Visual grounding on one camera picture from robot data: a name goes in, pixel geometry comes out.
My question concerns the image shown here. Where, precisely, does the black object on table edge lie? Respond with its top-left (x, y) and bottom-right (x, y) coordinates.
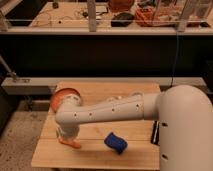
top-left (150, 121), bottom-right (159, 145)

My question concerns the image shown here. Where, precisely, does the metal clamp bracket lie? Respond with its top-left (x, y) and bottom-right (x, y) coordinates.
top-left (0, 55), bottom-right (30, 83)

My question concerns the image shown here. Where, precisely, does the black object on shelf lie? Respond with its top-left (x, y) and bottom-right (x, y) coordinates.
top-left (111, 12), bottom-right (134, 27)

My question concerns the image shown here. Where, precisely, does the orange crate on shelf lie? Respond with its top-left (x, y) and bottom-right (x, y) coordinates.
top-left (135, 8), bottom-right (154, 27)

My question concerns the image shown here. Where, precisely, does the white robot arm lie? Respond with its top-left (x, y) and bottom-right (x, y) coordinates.
top-left (51, 85), bottom-right (213, 171)

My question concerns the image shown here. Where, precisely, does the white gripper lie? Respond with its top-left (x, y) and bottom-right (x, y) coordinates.
top-left (57, 125), bottom-right (80, 140)

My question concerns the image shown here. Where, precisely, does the orange plate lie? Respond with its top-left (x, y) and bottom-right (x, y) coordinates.
top-left (50, 88), bottom-right (80, 112)

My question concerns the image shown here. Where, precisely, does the blue cloth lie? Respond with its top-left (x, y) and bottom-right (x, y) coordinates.
top-left (104, 132), bottom-right (128, 154)

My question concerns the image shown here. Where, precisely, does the blue hanging cable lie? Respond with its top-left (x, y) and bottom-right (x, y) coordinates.
top-left (170, 31), bottom-right (181, 87)

